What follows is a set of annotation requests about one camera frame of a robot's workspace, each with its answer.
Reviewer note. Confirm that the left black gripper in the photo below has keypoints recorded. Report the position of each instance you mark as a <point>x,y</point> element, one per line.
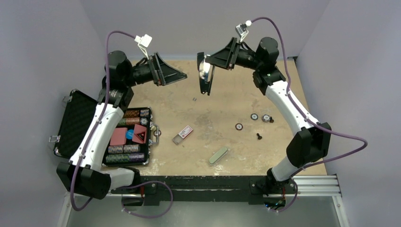
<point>164,74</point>

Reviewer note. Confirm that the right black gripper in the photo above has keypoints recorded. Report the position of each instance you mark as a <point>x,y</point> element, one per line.
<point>224,58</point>

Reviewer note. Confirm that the green staple case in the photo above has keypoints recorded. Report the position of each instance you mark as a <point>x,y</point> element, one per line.
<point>218,155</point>

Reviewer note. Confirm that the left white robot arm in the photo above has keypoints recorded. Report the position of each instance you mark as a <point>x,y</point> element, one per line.
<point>82,174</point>

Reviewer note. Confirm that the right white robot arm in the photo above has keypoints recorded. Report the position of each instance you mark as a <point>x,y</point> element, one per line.
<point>311,139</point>

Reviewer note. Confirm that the small staple box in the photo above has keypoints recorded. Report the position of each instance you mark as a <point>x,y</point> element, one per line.
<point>182,135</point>

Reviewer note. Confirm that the black poker chip case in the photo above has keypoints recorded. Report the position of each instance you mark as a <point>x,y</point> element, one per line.
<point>130,141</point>

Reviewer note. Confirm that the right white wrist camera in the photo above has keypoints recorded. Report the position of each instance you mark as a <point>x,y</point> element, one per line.
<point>242,30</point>

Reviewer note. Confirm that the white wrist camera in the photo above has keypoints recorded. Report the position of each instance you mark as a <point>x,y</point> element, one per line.
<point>242,30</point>
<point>143,42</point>

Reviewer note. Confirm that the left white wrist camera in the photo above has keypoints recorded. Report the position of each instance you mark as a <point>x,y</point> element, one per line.
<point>143,42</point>

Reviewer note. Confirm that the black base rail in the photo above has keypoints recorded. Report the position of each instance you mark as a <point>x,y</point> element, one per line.
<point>252,189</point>

